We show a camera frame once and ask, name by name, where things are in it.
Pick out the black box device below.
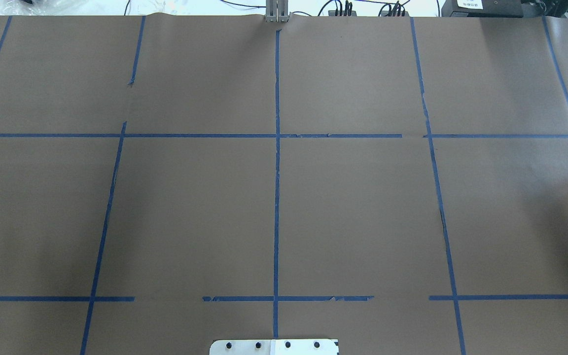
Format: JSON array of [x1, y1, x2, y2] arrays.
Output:
[[440, 0, 523, 18]]

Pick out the aluminium frame post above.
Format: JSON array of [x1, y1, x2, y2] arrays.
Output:
[[265, 0, 290, 23]]

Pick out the white mast base plate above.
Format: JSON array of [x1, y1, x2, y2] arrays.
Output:
[[209, 338, 340, 355]]

